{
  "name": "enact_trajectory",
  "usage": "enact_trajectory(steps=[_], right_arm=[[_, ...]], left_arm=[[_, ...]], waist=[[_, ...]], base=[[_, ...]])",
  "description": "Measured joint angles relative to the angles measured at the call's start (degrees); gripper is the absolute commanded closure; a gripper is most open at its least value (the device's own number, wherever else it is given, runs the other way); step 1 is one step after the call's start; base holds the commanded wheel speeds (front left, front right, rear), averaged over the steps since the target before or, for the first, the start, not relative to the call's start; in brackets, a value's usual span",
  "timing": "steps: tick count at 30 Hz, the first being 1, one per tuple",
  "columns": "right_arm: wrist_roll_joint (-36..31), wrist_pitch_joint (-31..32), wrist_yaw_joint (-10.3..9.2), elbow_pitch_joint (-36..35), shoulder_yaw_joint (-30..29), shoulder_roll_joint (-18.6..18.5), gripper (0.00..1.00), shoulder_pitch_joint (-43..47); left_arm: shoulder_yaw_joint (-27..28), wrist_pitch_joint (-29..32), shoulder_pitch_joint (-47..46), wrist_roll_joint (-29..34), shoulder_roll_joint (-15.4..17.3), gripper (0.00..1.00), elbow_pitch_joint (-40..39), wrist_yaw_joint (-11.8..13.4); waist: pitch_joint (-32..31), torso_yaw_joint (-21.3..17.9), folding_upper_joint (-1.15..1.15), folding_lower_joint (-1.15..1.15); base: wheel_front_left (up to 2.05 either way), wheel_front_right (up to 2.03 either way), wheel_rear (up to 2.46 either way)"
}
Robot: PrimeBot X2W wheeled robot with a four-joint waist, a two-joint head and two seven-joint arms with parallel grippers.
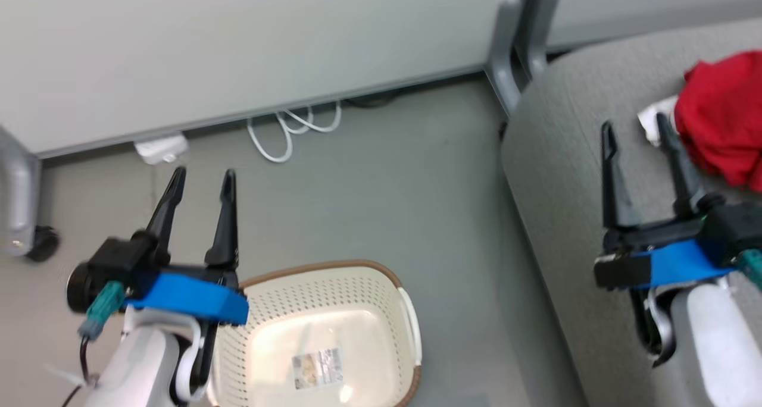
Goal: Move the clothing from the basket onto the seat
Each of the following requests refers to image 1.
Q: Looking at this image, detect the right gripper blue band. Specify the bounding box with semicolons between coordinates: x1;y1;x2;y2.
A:
594;112;739;291

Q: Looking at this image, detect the green camera cable connector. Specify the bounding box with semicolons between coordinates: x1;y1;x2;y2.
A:
79;281;127;341
737;249;762;292

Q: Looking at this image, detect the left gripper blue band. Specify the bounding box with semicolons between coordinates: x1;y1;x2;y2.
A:
127;166;251;327

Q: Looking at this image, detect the thin dark floor cable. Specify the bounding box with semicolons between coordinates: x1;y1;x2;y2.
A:
344;90;398;109

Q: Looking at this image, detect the grey metal stand leg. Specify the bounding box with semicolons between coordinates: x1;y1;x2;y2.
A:
0;126;43;259

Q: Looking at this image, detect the white coiled cable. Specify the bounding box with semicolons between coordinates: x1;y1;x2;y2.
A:
246;101;343;164

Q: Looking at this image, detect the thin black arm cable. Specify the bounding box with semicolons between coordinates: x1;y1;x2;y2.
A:
60;336;91;407

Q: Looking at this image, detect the grey partition foot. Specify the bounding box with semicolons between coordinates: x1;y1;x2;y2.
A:
484;0;561;117

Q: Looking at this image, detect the black caster wheel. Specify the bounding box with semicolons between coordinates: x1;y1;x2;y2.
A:
25;225;61;262

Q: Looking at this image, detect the cream perforated laundry basket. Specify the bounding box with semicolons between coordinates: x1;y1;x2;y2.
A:
205;259;423;407

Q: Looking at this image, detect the grey partition bottom rail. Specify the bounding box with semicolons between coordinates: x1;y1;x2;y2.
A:
36;67;492;159

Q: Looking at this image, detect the grey fabric sofa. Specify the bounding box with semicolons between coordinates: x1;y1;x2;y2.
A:
500;17;762;407

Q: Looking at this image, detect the paper label sticker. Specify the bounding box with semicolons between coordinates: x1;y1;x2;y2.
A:
291;347;345;391

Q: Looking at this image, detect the red cloth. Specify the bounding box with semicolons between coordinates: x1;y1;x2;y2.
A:
637;50;762;193

